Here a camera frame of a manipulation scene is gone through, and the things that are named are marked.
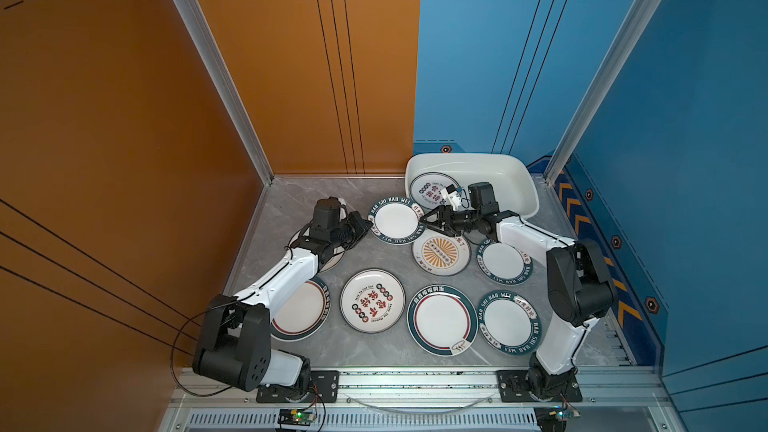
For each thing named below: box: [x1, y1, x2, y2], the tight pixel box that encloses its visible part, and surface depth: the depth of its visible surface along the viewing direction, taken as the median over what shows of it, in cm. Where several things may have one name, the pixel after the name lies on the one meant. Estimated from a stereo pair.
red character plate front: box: [339, 268, 407, 334], surface depth 89 cm
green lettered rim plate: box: [368, 196, 427, 246], surface depth 90 cm
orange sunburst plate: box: [412, 228, 472, 277], surface depth 98 cm
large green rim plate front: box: [406, 284, 479, 357], surface depth 84 cm
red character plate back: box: [409, 172, 458, 210], surface depth 118 cm
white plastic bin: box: [405, 152, 540, 219], surface depth 118 cm
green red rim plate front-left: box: [270, 276, 331, 342], surface depth 85 cm
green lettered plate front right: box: [478, 290, 543, 356], surface depth 86 cm
